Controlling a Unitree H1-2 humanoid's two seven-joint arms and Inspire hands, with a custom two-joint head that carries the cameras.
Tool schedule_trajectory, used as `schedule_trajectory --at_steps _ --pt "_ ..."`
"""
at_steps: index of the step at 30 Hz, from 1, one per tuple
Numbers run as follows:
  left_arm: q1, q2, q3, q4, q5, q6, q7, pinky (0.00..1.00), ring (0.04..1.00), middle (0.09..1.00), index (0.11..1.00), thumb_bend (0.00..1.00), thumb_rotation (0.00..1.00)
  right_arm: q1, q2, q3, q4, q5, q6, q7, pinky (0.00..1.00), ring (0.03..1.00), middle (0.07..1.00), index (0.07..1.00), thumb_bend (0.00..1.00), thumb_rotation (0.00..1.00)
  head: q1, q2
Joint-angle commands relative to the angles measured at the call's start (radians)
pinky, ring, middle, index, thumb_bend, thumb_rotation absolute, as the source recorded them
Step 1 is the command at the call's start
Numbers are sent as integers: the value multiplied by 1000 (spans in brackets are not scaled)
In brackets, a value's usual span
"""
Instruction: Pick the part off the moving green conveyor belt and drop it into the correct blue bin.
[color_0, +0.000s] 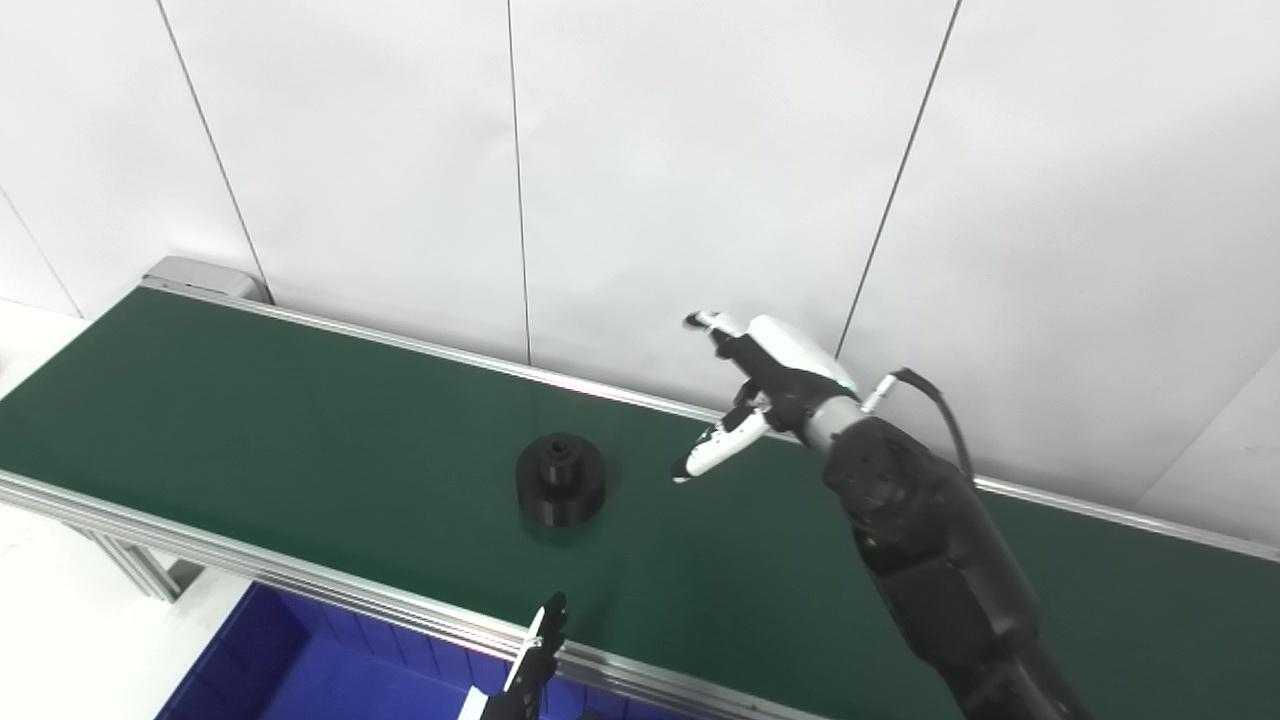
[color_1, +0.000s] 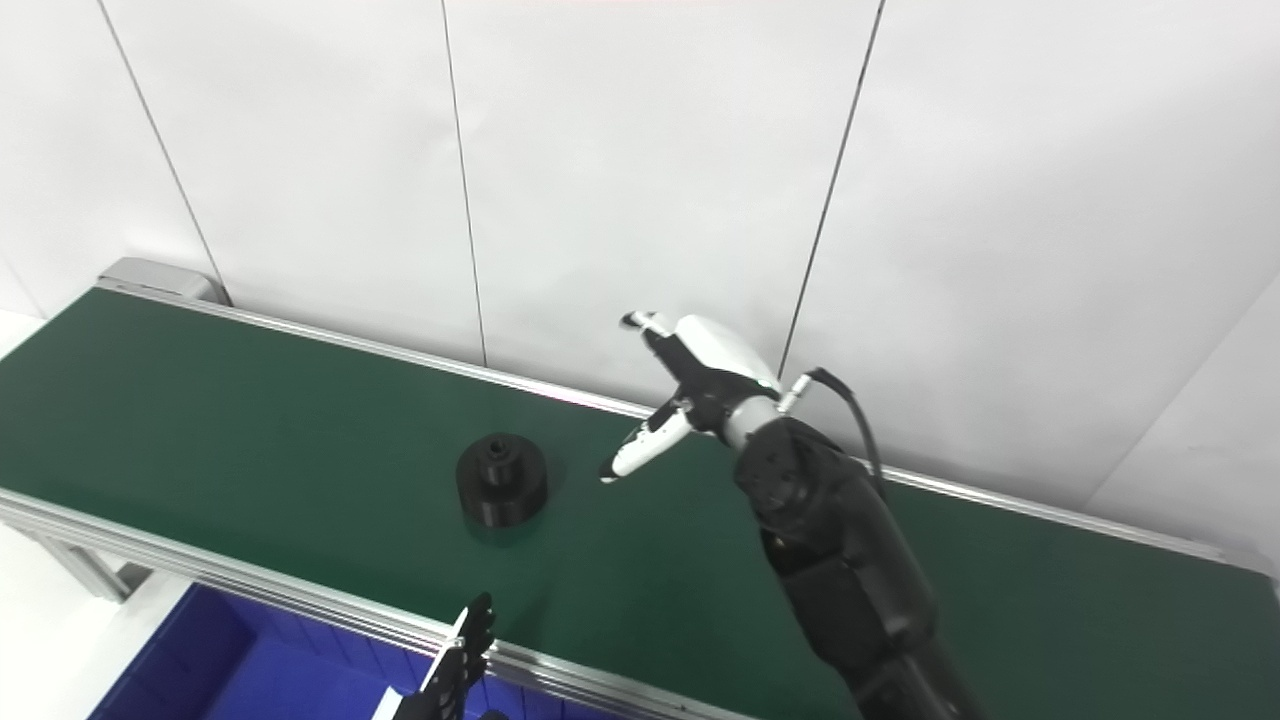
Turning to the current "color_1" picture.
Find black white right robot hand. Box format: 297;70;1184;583
598;311;786;484

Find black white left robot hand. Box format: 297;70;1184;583
372;592;497;720

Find black stepped cylinder part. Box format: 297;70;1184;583
456;433;549;529

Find blue bin with white rings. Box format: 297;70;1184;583
88;583;621;720

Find green conveyor belt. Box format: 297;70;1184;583
0;288;1280;720
0;280;1280;720

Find aluminium conveyor leg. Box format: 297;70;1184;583
30;535;153;603

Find grey conveyor end cap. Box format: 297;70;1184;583
97;257;227;304

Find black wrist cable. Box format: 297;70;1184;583
780;367;887;493

